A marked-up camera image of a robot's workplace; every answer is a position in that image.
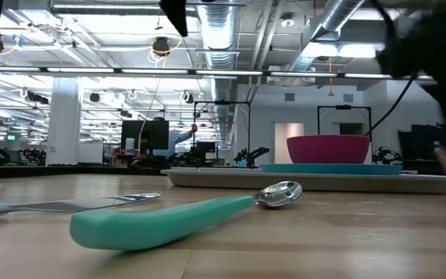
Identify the teal plate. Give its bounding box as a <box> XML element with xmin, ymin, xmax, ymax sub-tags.
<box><xmin>259</xmin><ymin>162</ymin><xmax>403</xmax><ymax>177</ymax></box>

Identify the long ceiling light strip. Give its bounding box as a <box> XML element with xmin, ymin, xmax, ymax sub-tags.
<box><xmin>0</xmin><ymin>65</ymin><xmax>435</xmax><ymax>81</ymax></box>

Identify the spoon with teal handle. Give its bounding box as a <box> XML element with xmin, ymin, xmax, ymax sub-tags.
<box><xmin>69</xmin><ymin>180</ymin><xmax>304</xmax><ymax>251</ymax></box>

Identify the person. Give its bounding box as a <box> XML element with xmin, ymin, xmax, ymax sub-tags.
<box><xmin>155</xmin><ymin>117</ymin><xmax>200</xmax><ymax>158</ymax></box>

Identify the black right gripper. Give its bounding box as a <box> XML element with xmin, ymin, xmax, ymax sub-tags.
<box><xmin>376</xmin><ymin>0</ymin><xmax>446</xmax><ymax>160</ymax></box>

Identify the knife with teal handle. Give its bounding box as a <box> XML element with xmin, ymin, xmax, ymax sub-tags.
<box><xmin>0</xmin><ymin>192</ymin><xmax>163</xmax><ymax>222</ymax></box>

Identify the white pillar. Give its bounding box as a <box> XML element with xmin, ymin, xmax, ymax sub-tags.
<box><xmin>46</xmin><ymin>77</ymin><xmax>84</xmax><ymax>167</ymax></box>

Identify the white board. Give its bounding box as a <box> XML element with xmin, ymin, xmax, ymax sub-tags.
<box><xmin>77</xmin><ymin>142</ymin><xmax>105</xmax><ymax>164</ymax></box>

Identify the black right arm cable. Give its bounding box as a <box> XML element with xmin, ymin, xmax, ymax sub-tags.
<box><xmin>365</xmin><ymin>73</ymin><xmax>418</xmax><ymax>137</ymax></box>

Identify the black metal station frame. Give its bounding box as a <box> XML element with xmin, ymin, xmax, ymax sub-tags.
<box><xmin>192</xmin><ymin>100</ymin><xmax>252</xmax><ymax>168</ymax></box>
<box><xmin>317</xmin><ymin>104</ymin><xmax>373</xmax><ymax>138</ymax></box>

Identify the black ceiling cable reel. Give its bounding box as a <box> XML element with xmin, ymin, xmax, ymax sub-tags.
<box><xmin>152</xmin><ymin>36</ymin><xmax>172</xmax><ymax>57</ymax></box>

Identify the yellow hanging cord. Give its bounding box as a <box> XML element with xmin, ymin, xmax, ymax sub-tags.
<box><xmin>327</xmin><ymin>57</ymin><xmax>335</xmax><ymax>98</ymax></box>

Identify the black computer monitor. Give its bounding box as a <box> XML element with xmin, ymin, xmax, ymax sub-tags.
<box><xmin>121</xmin><ymin>119</ymin><xmax>170</xmax><ymax>157</ymax></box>

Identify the grey serving tray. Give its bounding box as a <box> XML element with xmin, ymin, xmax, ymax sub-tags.
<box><xmin>160</xmin><ymin>167</ymin><xmax>446</xmax><ymax>195</ymax></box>

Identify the black cabinet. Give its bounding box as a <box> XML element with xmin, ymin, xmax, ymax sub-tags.
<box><xmin>396</xmin><ymin>123</ymin><xmax>446</xmax><ymax>176</ymax></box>

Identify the magenta bowl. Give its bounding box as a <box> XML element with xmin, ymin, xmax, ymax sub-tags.
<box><xmin>286</xmin><ymin>134</ymin><xmax>372</xmax><ymax>165</ymax></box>

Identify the silver ceiling duct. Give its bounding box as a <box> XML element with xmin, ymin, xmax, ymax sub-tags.
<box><xmin>197</xmin><ymin>2</ymin><xmax>240</xmax><ymax>149</ymax></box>
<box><xmin>284</xmin><ymin>0</ymin><xmax>365</xmax><ymax>73</ymax></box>

